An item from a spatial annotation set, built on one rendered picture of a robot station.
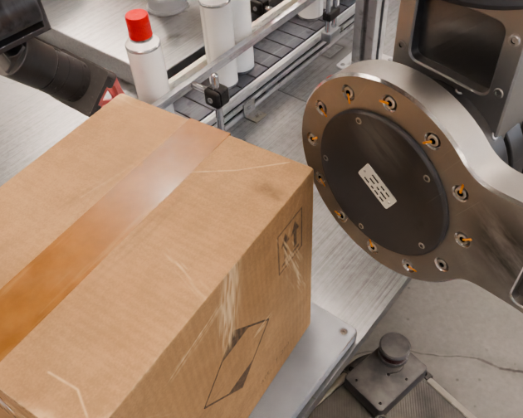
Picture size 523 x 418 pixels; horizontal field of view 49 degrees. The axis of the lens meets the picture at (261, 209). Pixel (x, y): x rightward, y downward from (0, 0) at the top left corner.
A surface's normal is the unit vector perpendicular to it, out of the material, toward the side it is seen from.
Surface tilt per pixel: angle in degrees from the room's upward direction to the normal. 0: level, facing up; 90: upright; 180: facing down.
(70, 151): 0
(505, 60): 90
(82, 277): 0
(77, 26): 0
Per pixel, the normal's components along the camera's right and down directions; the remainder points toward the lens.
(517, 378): -0.05, -0.68
